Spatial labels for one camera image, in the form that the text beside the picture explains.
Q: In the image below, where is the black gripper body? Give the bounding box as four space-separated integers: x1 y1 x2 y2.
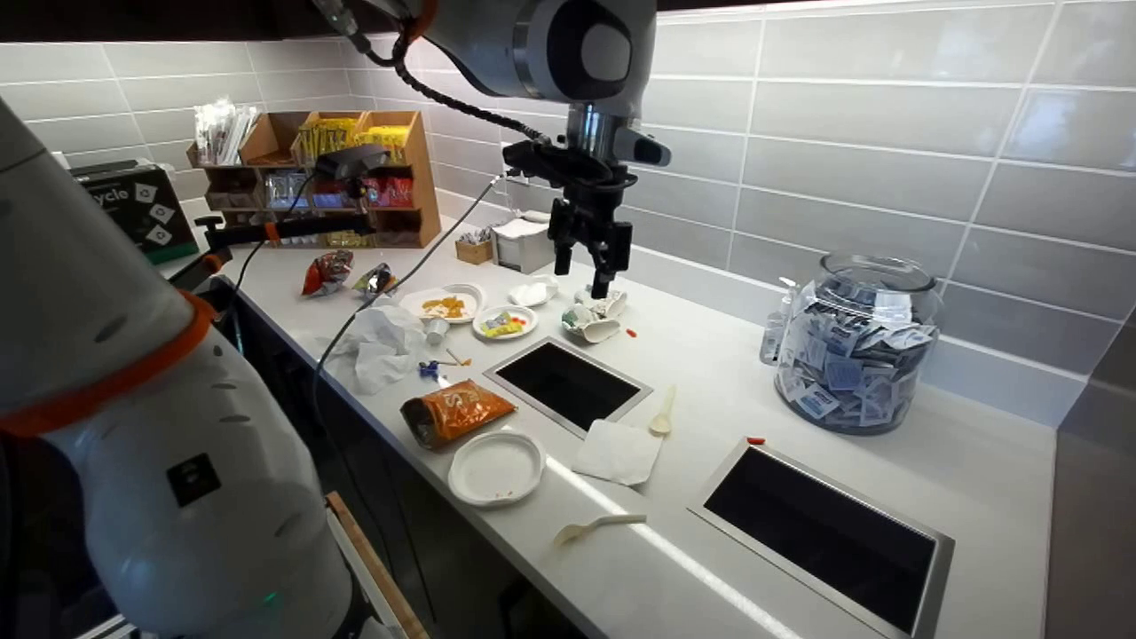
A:
546 146 635 241

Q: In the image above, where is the orange snack packet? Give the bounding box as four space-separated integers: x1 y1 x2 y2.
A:
398 377 518 455

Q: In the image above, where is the white cardboard box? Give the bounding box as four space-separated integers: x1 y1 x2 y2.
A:
490 212 554 277

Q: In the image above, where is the small brown box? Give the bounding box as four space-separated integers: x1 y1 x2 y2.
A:
454 232 497 267

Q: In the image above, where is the plate with yellow-green food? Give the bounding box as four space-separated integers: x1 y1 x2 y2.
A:
469 302 542 349

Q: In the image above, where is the plate with orange food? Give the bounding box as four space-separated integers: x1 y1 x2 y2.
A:
404 280 487 329

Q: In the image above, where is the wooden condiment organizer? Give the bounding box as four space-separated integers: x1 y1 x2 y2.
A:
199 108 445 254

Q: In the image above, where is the small pale wooden spoon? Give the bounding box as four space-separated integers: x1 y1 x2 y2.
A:
645 383 683 442

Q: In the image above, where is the white paper napkin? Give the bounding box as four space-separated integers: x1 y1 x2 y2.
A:
567 416 668 491

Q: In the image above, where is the shiny silver wrapper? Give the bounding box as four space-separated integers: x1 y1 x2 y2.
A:
353 264 398 304

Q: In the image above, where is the crumpled white plastic bag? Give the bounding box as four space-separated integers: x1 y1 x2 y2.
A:
334 294 438 400

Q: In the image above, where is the empty white paper plate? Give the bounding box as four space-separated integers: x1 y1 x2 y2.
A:
445 426 552 510

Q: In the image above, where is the red snack wrapper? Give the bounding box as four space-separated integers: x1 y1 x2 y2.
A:
299 248 357 300

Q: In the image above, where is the white plastic spoon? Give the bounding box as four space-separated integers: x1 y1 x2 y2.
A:
552 507 653 551

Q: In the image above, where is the glass jar of blue packets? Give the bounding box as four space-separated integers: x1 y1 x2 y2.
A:
776 248 944 436

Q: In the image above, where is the dark cabinet front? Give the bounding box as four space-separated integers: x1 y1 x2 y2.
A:
216 277 597 639

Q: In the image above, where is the white plastic bag bundle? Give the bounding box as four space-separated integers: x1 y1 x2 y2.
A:
191 96 258 172

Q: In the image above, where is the wooden plank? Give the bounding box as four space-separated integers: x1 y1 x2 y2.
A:
325 491 429 639

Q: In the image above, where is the black box with white stickers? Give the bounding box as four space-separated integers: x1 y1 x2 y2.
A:
73 158 205 277

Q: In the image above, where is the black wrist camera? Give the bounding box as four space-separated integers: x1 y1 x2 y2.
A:
501 132 674 183

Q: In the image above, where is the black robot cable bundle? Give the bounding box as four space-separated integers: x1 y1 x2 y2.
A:
312 0 561 146

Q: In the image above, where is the black power cable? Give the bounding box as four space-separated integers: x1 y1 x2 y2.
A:
308 173 512 393

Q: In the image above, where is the thin black camera cable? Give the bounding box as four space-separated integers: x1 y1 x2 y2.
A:
232 173 320 294

